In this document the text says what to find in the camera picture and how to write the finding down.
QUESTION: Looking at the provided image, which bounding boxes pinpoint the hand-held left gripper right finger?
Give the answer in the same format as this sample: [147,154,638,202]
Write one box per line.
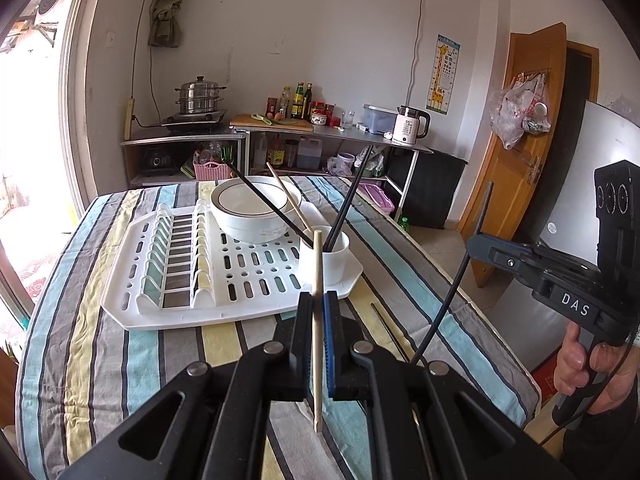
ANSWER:
[322,290,576,480]

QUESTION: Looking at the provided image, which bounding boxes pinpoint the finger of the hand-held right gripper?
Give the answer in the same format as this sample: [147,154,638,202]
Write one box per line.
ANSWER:
[466,233,551,282]
[510,242,551,257]

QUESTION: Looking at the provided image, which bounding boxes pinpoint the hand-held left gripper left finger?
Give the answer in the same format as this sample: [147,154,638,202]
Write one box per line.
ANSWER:
[60,290,321,480]

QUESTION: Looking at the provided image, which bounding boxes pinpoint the black chopstick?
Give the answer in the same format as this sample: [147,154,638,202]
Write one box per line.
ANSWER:
[371,303,407,356]
[229,161,315,250]
[322,145,375,252]
[411,181,495,365]

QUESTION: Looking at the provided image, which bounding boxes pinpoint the white cup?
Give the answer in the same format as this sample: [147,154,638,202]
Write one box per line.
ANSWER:
[298,226,350,285]

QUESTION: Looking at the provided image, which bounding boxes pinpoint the person's right forearm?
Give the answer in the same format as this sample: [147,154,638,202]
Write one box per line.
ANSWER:
[560,385,640,480]

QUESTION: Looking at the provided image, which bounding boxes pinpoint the person's right hand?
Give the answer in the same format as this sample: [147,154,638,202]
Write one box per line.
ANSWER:
[555,327,640,415]

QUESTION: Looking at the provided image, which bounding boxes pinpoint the silver refrigerator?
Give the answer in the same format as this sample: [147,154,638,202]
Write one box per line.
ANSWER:
[487,100,640,376]

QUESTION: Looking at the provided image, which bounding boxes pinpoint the white plastic dish rack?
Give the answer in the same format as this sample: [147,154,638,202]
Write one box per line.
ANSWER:
[101,199,364,332]

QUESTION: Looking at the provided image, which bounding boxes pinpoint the black cabinet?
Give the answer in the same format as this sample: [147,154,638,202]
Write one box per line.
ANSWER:
[387,152,468,231]

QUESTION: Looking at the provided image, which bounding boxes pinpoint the pink plastic basket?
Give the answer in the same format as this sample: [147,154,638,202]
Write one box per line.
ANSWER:
[193,160,233,181]
[356,183,397,211]

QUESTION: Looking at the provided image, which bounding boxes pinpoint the wooden door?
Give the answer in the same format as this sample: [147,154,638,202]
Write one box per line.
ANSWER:
[457,22,568,288]

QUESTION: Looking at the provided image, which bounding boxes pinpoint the hanging plastic bags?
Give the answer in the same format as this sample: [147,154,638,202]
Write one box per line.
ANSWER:
[487,72,552,151]

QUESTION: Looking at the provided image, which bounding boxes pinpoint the clear plastic bag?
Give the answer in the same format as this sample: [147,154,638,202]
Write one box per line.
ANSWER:
[357,146,387,178]

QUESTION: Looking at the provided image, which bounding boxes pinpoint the white electric kettle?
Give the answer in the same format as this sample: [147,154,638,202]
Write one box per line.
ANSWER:
[391,105,432,146]

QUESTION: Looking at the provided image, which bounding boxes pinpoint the clear plastic storage container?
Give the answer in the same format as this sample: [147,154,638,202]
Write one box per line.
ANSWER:
[362,104,401,136]

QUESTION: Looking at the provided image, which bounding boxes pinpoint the dark plastic jug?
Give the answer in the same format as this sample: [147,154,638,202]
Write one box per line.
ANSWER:
[296,137,323,170]

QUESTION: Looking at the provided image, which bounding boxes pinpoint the steel kitchen table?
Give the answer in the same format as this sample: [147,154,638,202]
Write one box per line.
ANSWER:
[230,120,435,221]

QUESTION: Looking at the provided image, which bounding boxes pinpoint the striped tablecloth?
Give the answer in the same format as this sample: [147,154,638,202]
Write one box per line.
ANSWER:
[15,175,543,480]

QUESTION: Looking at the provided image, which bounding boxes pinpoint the wooden cutting board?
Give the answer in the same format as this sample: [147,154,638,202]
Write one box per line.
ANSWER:
[230,114,315,132]

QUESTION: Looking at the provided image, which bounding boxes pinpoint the steel stove cabinet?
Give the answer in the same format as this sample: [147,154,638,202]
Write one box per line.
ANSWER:
[120,127,249,191]

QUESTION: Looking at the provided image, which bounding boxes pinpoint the gas stove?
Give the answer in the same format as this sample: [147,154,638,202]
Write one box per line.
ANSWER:
[161,111,230,130]

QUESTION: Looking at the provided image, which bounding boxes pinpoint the steel steamer pot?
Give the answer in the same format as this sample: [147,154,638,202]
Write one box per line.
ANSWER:
[175,76,227,115]

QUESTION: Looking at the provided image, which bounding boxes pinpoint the hanging grey cloth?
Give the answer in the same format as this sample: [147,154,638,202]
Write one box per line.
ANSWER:
[146,0,185,48]

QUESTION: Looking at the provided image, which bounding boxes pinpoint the giraffe wall poster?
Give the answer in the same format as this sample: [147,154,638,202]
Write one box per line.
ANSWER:
[427,34,461,113]

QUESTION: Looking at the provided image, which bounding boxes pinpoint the sliding glass door frame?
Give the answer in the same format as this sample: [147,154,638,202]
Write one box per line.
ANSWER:
[60,0,118,211]

